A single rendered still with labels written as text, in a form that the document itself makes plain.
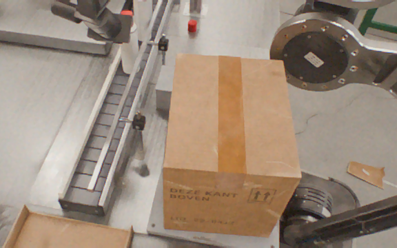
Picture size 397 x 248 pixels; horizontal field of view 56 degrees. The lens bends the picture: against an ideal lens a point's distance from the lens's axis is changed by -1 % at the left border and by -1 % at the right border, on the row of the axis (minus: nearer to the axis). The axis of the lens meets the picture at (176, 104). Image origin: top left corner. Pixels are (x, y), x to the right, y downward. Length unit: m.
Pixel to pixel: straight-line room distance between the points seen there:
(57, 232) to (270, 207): 0.48
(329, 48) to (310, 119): 1.47
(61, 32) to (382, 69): 0.96
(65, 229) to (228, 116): 0.47
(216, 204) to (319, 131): 1.56
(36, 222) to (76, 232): 0.10
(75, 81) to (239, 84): 0.60
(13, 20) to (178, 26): 0.58
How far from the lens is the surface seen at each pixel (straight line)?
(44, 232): 0.96
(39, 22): 1.41
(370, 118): 2.47
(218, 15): 1.48
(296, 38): 0.85
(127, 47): 1.07
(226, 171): 0.66
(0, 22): 1.45
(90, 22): 0.81
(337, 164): 2.17
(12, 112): 1.19
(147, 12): 1.19
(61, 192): 0.90
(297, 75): 0.92
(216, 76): 0.81
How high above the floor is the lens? 1.68
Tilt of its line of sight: 49 degrees down
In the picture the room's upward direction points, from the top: 2 degrees clockwise
